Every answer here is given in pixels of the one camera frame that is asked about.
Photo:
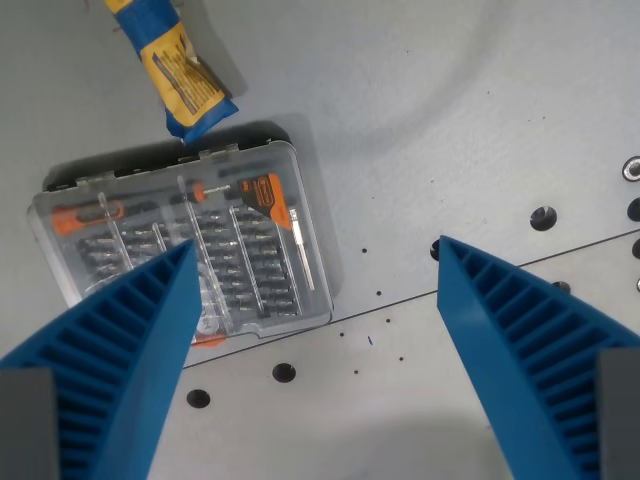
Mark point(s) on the clear plastic screwdriver bit case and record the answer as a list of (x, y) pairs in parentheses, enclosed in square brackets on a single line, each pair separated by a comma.
[(210, 235)]

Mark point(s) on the blue and yellow snack bag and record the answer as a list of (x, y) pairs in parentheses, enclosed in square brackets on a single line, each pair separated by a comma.
[(175, 70)]

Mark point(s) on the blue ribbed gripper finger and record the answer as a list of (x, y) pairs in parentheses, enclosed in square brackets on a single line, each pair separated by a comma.
[(135, 360), (505, 345)]

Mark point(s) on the silver table bolt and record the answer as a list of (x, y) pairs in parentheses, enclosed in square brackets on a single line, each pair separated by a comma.
[(633, 168)]

